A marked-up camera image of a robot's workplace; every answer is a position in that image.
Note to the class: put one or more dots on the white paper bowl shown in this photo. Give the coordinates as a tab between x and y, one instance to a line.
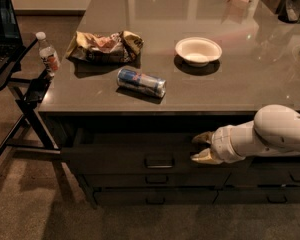
197	51

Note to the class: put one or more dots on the dark glass vessel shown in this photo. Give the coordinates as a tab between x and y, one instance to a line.
289	12

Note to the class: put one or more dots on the clear plastic water bottle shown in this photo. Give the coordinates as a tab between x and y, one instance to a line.
48	54

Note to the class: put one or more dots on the black laptop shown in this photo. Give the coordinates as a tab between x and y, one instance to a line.
11	43

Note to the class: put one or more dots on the blue silver energy drink can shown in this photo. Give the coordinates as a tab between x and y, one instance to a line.
142	83

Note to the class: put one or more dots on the grey drawer cabinet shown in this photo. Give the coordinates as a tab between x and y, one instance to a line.
259	65

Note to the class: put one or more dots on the crumpled chip bag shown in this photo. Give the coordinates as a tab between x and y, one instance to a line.
119	47

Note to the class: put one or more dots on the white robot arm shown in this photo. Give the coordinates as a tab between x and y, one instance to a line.
274	132

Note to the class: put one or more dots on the dark drawer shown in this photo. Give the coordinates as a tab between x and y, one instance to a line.
155	196
138	153
157	180
258	196
262	172

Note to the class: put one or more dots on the black laptop stand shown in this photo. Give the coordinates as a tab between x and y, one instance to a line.
28	94

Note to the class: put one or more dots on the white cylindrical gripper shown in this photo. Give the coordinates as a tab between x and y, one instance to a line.
221	145

